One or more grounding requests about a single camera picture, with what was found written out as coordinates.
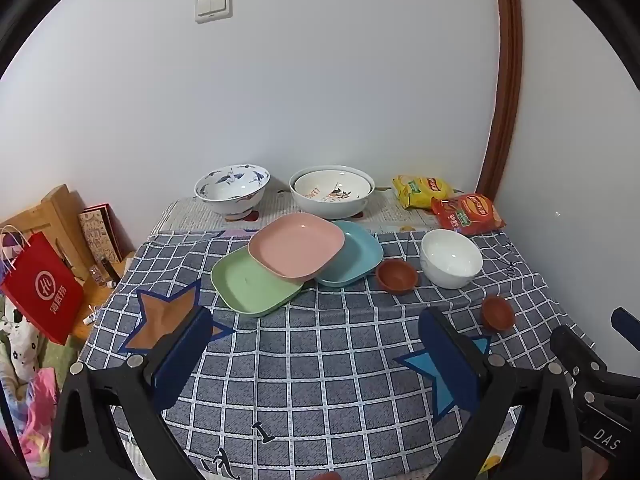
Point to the white light switch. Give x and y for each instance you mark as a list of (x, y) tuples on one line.
[(213, 5)]

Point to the white spotted cloth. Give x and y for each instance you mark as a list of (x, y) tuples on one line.
[(20, 345)]

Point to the brown wooden door frame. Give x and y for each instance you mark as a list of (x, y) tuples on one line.
[(510, 60)]

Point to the white bowl with cartoon print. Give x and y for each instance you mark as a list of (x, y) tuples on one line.
[(325, 187)]

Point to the yellow chips bag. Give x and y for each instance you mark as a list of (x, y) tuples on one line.
[(422, 192)]

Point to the pink cloth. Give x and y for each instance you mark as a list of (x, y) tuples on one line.
[(37, 410)]

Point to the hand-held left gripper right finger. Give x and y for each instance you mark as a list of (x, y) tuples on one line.
[(445, 355)]

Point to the plain white bowl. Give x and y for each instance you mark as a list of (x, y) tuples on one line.
[(450, 260)]

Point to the large white bowl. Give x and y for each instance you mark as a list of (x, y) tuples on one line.
[(320, 208)]

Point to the red chips bag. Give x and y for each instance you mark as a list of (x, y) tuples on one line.
[(467, 214)]

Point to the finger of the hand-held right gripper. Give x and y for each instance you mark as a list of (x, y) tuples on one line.
[(572, 347), (626, 327)]

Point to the green square plate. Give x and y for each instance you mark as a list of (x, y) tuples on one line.
[(245, 285)]

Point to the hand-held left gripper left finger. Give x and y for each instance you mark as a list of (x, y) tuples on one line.
[(182, 355)]

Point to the blue square plate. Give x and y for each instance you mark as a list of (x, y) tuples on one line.
[(357, 255)]

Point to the wooden chair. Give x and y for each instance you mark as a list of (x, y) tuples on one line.
[(55, 210)]

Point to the red paper bag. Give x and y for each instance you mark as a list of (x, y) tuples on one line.
[(45, 290)]

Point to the blue crane pattern bowl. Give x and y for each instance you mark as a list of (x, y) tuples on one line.
[(230, 195)]

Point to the grey checked tablecloth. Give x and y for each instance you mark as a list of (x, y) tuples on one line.
[(325, 360)]

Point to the small brown bowl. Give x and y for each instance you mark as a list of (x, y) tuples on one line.
[(396, 276), (497, 314)]

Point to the patterned box with red edge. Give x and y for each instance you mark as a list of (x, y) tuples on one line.
[(97, 230)]

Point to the pink square plate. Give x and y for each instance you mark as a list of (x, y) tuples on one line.
[(295, 245)]

